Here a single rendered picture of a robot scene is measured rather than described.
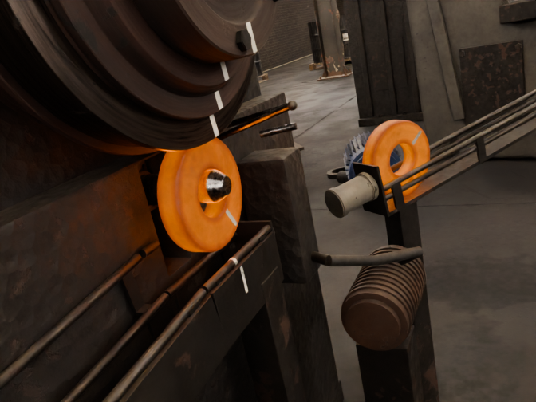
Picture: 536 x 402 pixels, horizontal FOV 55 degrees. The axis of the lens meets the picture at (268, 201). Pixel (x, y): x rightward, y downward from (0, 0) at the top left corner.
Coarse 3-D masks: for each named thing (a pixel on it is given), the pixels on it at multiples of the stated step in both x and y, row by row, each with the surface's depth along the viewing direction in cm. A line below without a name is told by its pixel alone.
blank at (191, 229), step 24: (216, 144) 69; (168, 168) 62; (192, 168) 64; (216, 168) 69; (168, 192) 62; (192, 192) 64; (240, 192) 74; (168, 216) 62; (192, 216) 64; (216, 216) 69; (192, 240) 64; (216, 240) 68
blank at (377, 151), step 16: (384, 128) 99; (400, 128) 101; (416, 128) 103; (368, 144) 100; (384, 144) 99; (400, 144) 105; (416, 144) 104; (368, 160) 100; (384, 160) 100; (416, 160) 104; (384, 176) 101; (416, 176) 105; (384, 192) 102
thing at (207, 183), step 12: (144, 180) 70; (156, 180) 69; (204, 180) 65; (216, 180) 65; (228, 180) 67; (156, 192) 69; (204, 192) 66; (216, 192) 66; (228, 192) 67; (156, 204) 71
